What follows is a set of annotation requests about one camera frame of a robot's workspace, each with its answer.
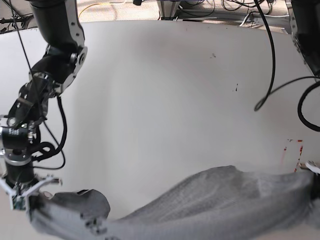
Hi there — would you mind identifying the red tape rectangle marking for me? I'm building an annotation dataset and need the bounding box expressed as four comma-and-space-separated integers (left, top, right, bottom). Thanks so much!
281, 139, 304, 173

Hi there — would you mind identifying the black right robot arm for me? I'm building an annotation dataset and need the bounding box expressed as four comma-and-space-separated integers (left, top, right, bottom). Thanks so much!
0, 0, 88, 211

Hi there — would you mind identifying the yellow cable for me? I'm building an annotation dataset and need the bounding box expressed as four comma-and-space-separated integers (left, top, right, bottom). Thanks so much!
76, 0, 128, 22

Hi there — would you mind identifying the black cable bundle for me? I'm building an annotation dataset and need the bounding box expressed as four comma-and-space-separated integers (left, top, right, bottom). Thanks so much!
179, 0, 291, 28

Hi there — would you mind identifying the grey T-shirt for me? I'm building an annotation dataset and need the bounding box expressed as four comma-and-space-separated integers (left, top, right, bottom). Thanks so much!
29, 165, 320, 240

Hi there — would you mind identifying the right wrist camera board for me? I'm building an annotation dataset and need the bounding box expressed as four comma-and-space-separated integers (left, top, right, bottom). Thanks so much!
10, 195, 26, 211

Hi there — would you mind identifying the black camera tripod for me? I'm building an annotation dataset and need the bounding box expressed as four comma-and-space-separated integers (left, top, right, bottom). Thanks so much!
0, 0, 34, 35

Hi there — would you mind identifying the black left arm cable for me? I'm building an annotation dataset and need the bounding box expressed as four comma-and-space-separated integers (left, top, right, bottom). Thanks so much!
252, 0, 320, 133

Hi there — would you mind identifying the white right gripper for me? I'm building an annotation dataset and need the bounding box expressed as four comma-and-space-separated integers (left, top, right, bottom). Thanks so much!
0, 174, 62, 210

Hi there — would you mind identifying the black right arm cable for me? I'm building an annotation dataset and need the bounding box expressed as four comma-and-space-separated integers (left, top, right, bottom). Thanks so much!
7, 0, 69, 170

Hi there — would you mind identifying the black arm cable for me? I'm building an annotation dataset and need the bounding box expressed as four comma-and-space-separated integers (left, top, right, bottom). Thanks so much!
252, 0, 320, 133
7, 0, 69, 170

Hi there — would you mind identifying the aluminium table leg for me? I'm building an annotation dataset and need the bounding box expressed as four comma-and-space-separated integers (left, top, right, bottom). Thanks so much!
156, 0, 181, 21

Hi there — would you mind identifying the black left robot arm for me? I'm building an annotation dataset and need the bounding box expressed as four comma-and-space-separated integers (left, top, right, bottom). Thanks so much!
286, 0, 320, 132

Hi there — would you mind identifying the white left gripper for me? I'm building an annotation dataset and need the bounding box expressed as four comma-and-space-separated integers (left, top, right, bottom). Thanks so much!
298, 161, 320, 175

